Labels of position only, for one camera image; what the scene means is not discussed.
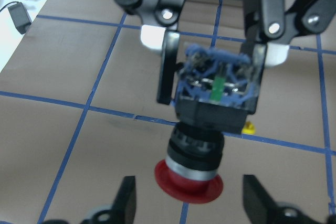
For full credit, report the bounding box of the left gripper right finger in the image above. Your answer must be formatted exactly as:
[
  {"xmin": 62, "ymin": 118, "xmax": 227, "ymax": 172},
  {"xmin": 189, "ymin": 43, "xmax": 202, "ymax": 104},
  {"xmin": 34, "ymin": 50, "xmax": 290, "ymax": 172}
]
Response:
[{"xmin": 241, "ymin": 174, "xmax": 336, "ymax": 224}]

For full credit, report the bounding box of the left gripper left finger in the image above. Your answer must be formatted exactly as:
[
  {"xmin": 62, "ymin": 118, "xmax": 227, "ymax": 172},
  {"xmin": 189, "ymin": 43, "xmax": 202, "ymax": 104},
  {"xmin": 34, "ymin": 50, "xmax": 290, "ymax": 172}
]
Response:
[{"xmin": 39, "ymin": 176, "xmax": 137, "ymax": 224}]

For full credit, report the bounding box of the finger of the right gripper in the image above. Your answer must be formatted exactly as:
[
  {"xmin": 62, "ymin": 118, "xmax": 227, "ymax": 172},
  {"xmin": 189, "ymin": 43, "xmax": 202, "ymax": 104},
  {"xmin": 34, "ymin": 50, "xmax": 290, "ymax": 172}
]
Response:
[
  {"xmin": 114, "ymin": 0, "xmax": 186, "ymax": 105},
  {"xmin": 241, "ymin": 0, "xmax": 335, "ymax": 67}
]

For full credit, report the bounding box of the red emergency stop button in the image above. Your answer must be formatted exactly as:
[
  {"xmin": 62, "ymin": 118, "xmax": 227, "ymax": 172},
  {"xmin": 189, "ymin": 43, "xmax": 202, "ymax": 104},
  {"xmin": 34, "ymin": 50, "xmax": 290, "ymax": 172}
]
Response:
[{"xmin": 154, "ymin": 44, "xmax": 266, "ymax": 204}]

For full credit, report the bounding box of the black power adapter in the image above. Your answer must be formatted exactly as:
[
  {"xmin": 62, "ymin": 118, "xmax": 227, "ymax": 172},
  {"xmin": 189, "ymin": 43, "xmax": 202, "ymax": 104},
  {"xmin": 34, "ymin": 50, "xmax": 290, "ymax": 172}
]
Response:
[{"xmin": 8, "ymin": 2, "xmax": 32, "ymax": 35}]

